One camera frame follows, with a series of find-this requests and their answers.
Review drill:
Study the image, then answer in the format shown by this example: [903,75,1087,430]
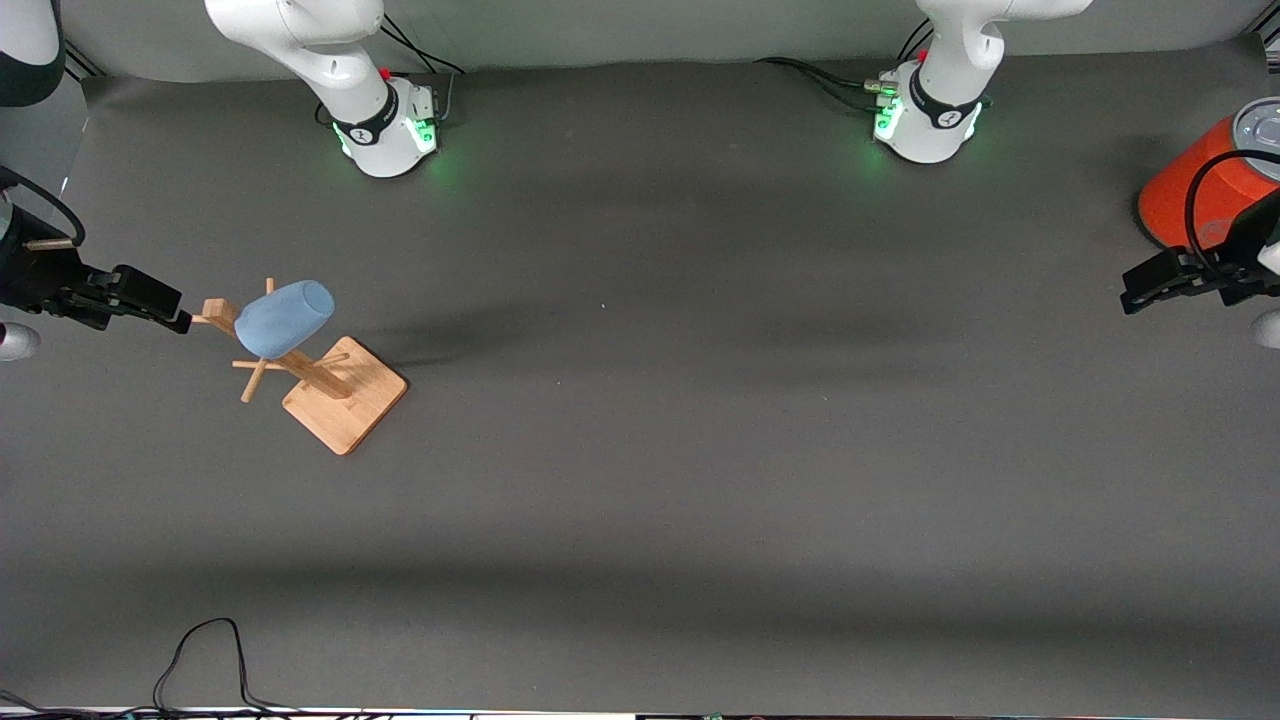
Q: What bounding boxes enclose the light blue cup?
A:
[234,280,336,361]

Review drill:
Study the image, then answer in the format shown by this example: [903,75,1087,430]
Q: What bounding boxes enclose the wooden cup rack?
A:
[190,277,409,457]

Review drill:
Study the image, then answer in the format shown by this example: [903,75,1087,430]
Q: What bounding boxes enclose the orange drink can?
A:
[1137,97,1280,252]

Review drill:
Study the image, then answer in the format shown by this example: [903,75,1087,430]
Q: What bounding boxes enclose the dark grey table mat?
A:
[0,45,1280,716]

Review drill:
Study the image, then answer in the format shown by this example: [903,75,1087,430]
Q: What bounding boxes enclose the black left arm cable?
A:
[1184,149,1280,291]

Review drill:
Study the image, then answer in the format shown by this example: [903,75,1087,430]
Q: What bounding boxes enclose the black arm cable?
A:
[1184,149,1280,291]
[0,165,87,248]

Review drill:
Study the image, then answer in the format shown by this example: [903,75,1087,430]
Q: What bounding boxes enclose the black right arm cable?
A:
[0,165,87,248]

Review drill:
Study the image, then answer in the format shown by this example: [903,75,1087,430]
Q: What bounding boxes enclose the black looped floor cable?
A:
[152,617,301,717]

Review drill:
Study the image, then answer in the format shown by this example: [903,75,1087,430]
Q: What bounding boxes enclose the black right arm base cables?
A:
[378,14,467,127]

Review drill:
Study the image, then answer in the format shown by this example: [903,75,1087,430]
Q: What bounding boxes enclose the black arm base cables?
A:
[755,55,901,113]
[378,14,467,127]

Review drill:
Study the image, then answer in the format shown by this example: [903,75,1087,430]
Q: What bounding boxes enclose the black left arm base cables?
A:
[755,55,901,113]

